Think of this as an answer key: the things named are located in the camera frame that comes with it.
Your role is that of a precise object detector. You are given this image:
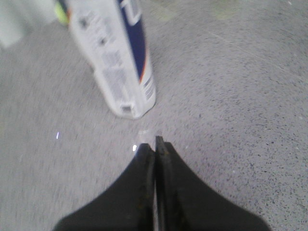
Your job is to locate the white blue Wilson tennis can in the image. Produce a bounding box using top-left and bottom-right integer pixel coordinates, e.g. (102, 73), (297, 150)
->
(62, 0), (156, 119)

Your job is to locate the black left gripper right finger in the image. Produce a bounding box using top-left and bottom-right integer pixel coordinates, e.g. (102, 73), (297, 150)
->
(155, 136), (270, 231)

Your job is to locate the yellow tennis ball near left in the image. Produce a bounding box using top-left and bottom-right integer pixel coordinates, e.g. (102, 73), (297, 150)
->
(54, 0), (70, 26)

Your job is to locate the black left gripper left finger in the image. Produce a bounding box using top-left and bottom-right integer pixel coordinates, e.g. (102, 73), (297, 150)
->
(54, 143), (155, 231)

